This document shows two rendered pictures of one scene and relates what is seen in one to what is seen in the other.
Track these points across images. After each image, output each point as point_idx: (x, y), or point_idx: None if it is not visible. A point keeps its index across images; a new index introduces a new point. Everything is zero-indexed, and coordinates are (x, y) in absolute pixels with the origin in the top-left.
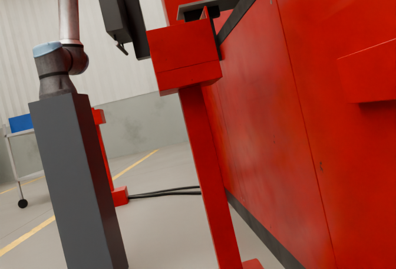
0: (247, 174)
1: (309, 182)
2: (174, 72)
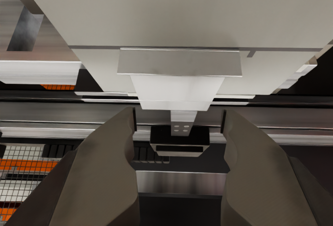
0: None
1: None
2: None
